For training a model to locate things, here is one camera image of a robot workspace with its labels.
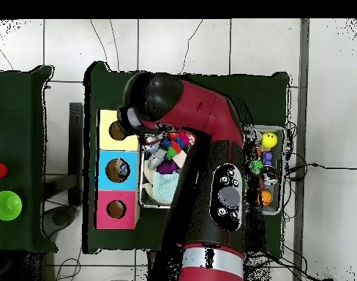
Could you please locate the clear mesh bin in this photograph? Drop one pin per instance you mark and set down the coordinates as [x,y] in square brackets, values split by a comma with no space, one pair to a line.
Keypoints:
[280,199]

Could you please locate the yellow smiley ball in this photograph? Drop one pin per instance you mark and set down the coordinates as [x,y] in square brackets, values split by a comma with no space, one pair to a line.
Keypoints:
[270,140]

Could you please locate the green spiky ball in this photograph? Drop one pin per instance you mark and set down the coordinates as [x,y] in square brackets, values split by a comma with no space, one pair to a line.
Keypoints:
[256,167]

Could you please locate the wooden box with three holes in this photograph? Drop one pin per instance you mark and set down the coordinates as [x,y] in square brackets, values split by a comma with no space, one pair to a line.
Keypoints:
[105,170]

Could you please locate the mint green cloth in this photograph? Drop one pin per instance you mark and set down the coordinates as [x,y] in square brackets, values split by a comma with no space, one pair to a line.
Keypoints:
[165,186]

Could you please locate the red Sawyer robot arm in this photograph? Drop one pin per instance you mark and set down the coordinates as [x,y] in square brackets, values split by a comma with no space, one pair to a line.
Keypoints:
[208,117]

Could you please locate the small wooden block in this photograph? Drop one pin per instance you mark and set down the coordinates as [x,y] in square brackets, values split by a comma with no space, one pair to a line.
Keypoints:
[179,158]

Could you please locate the small orange basketball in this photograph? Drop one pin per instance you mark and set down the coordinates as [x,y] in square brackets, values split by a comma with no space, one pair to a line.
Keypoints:
[266,198]

